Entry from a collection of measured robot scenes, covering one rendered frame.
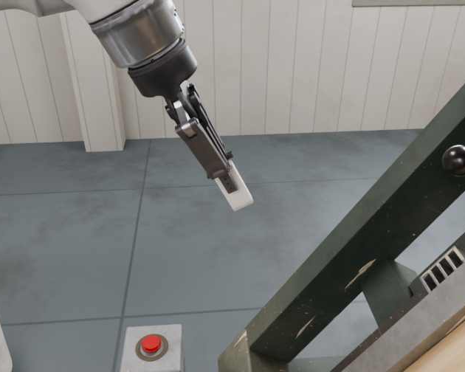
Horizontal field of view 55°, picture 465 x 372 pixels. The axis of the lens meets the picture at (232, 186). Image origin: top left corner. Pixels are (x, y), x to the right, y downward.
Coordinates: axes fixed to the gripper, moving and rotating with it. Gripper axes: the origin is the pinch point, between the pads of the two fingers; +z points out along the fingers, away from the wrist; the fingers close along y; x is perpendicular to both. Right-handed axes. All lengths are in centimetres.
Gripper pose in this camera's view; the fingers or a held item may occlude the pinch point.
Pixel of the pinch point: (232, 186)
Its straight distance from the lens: 60.2
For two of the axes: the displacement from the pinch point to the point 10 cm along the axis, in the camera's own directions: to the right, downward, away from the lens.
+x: -9.0, 4.2, 1.6
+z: 4.4, 7.4, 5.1
